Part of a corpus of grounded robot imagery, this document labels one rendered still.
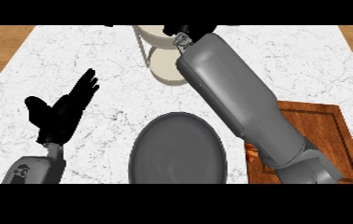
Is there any dark grey round plate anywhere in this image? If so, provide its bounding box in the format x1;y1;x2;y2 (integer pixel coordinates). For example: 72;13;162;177
128;111;230;185

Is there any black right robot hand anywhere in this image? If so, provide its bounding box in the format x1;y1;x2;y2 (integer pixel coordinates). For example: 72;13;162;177
162;24;219;44

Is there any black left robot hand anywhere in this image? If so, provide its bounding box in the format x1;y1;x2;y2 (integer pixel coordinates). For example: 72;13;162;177
24;67;101;147

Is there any brown wooden cutting board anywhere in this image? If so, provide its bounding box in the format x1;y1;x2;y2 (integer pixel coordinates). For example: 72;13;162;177
244;100;353;185

